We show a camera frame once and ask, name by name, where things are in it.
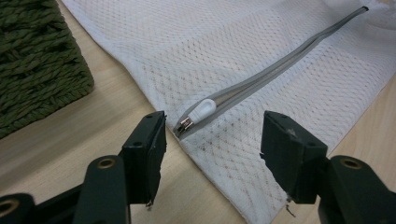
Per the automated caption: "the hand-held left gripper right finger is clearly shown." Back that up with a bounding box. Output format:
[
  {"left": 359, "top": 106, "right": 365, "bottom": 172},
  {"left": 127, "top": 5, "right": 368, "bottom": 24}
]
[{"left": 260, "top": 110, "right": 330, "bottom": 205}]

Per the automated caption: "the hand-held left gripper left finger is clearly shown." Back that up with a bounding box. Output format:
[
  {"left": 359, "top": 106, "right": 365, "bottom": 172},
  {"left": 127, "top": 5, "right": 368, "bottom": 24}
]
[{"left": 120, "top": 110, "right": 167, "bottom": 208}]

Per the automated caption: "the white mesh laundry bag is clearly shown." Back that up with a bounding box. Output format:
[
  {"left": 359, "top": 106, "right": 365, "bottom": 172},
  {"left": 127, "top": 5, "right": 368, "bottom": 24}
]
[{"left": 60, "top": 0, "right": 396, "bottom": 224}]

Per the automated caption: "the green woven basket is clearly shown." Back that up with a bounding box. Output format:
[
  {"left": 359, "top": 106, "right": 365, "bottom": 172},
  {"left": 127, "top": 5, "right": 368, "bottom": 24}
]
[{"left": 0, "top": 0, "right": 95, "bottom": 140}]

